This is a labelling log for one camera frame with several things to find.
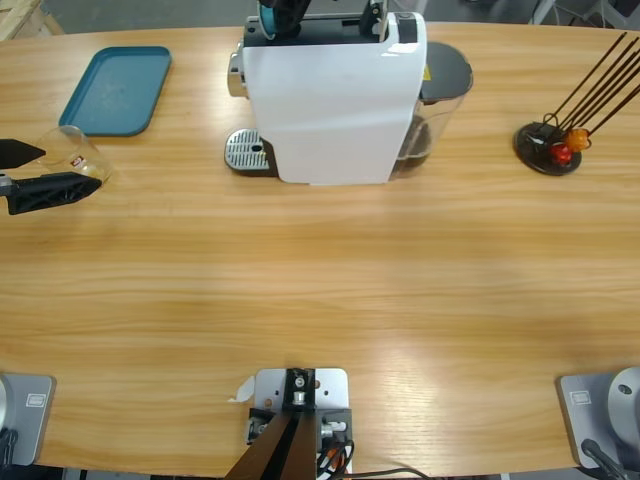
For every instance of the red coffee capsule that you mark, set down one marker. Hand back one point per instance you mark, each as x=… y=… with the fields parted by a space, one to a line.
x=561 y=153

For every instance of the white paper scrap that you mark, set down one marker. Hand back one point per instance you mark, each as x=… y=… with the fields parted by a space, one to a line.
x=245 y=390

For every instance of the metal drip tray grate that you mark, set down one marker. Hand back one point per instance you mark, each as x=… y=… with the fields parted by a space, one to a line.
x=245 y=150

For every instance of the blue coffee capsule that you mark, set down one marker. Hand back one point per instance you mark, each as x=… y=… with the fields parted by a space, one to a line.
x=266 y=22

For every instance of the white background metal frame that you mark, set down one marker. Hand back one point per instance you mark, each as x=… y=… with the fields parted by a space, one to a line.
x=545 y=7

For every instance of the white capsule coffee machine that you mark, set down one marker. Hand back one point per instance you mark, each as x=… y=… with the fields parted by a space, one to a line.
x=330 y=110

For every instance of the black capsule holder with rods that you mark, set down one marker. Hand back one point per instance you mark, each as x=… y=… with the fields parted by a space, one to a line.
x=535 y=157

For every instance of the orange coffee capsule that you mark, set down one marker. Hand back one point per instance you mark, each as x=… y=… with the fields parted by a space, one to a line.
x=578 y=140

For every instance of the clear water tank black lid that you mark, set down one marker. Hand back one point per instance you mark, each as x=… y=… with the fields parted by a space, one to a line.
x=445 y=70

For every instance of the teal plastic tray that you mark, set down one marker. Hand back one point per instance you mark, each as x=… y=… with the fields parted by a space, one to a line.
x=115 y=90

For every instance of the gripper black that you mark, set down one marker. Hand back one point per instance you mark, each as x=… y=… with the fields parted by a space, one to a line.
x=4 y=185

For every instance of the clear drinking glass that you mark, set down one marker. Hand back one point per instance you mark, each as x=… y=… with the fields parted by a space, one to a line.
x=70 y=147

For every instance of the wooden pallet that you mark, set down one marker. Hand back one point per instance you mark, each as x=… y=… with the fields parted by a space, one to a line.
x=20 y=15

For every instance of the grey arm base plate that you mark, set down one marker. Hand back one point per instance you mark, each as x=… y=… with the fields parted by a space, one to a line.
x=595 y=415
x=30 y=415

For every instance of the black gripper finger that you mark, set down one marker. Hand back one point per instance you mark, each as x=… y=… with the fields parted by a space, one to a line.
x=292 y=17
x=263 y=3

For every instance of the silver coffee machine lever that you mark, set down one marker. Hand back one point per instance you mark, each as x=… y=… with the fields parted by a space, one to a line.
x=374 y=15

